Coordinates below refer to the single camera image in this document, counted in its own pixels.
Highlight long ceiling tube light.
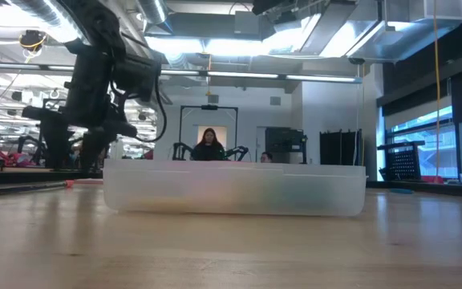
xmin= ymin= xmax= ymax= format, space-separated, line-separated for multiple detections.
xmin=0 ymin=61 xmax=363 ymax=84

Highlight silver round air duct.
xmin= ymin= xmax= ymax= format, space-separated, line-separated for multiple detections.
xmin=136 ymin=0 xmax=174 ymax=35

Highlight yellow hanging cable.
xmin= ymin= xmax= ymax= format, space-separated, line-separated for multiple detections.
xmin=432 ymin=0 xmax=444 ymax=180

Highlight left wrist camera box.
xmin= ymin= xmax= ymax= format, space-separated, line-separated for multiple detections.
xmin=112 ymin=54 xmax=162 ymax=101

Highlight pink and clear pencil case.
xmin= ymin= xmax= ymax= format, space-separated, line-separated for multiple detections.
xmin=102 ymin=158 xmax=367 ymax=218

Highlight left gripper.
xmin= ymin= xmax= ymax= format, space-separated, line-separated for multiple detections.
xmin=21 ymin=79 xmax=138 ymax=169

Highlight black gantry frame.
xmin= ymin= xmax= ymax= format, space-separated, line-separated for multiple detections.
xmin=178 ymin=104 xmax=240 ymax=161

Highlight black perforated cart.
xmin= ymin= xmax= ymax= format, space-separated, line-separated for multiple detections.
xmin=376 ymin=140 xmax=427 ymax=182

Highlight yellow ceiling cable reel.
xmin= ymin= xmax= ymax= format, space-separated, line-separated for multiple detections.
xmin=18 ymin=29 xmax=49 ymax=54

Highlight red equipment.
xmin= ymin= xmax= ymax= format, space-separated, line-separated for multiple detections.
xmin=0 ymin=146 xmax=30 ymax=168

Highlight black equipment rack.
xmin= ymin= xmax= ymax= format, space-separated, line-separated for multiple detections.
xmin=265 ymin=127 xmax=309 ymax=165

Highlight large metal ceiling duct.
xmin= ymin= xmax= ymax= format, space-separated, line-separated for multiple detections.
xmin=301 ymin=0 xmax=462 ymax=63

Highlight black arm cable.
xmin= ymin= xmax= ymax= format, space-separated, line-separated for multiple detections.
xmin=134 ymin=75 xmax=168 ymax=144

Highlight black folding panels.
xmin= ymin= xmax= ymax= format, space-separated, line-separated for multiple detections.
xmin=318 ymin=128 xmax=363 ymax=167

